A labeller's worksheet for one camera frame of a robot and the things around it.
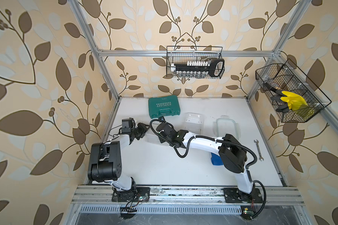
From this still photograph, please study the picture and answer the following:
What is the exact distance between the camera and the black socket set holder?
0.82 meters

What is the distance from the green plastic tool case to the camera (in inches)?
42.5

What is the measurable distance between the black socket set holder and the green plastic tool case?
0.30m

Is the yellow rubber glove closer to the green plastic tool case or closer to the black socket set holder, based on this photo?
the black socket set holder

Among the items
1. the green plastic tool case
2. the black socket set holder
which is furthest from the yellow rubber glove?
the green plastic tool case
